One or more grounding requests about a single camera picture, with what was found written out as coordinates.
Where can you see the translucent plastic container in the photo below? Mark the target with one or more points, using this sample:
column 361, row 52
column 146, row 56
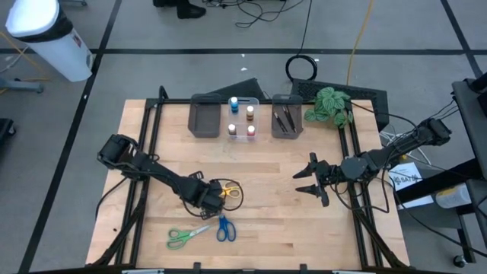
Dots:
column 452, row 196

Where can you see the black perforated panel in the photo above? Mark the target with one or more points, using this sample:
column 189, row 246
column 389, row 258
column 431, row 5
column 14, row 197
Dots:
column 304, row 89

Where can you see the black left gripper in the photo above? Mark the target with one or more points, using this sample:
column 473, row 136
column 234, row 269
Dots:
column 201, row 194

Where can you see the clear plastic bin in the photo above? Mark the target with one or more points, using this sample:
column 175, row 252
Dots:
column 241, row 120

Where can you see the black floor object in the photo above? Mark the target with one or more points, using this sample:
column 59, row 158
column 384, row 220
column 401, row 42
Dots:
column 5, row 127

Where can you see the black equipment cart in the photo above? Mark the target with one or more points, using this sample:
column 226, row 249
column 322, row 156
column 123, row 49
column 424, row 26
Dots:
column 472, row 114

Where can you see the silver frame bracket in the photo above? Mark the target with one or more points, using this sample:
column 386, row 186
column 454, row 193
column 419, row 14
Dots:
column 352, row 272
column 142, row 271

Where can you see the grey plastic bin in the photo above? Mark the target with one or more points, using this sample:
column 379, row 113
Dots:
column 300, row 122
column 204, row 122

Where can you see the black flat panel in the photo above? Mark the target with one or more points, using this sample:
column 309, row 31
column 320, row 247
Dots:
column 243, row 87

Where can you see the person's foot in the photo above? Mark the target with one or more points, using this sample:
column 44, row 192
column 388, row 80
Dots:
column 190, row 11

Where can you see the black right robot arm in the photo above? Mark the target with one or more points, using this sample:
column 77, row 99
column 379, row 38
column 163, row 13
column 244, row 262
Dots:
column 399, row 146

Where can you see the grey stand foot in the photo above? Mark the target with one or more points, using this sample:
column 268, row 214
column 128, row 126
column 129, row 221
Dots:
column 19, row 85

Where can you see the white trash can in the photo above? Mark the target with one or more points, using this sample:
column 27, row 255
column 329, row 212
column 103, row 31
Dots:
column 49, row 42

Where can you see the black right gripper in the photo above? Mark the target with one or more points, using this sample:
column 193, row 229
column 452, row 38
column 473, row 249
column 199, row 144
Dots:
column 327, row 173

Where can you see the red paint bottle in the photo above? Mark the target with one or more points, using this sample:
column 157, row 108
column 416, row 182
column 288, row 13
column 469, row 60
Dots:
column 251, row 130

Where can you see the white label paper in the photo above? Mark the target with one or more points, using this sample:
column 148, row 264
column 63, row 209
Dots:
column 405, row 175

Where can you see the blue paint bottle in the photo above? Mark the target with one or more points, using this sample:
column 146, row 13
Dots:
column 234, row 102

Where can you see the black table edge clip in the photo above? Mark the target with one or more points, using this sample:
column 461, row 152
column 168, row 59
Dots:
column 196, row 266
column 303, row 267

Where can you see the black aluminium table frame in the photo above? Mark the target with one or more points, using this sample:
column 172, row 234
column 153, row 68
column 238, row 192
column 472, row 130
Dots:
column 175, row 101

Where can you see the green potted plant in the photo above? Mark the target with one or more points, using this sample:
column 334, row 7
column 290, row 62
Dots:
column 329, row 100

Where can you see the white small bottle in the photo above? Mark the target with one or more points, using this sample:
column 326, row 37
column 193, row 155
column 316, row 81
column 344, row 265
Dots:
column 231, row 128
column 250, row 110

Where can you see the black caster wheel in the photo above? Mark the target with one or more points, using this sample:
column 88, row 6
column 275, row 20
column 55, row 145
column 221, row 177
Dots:
column 459, row 260

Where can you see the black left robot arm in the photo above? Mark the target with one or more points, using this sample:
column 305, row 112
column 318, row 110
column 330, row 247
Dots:
column 152, row 171

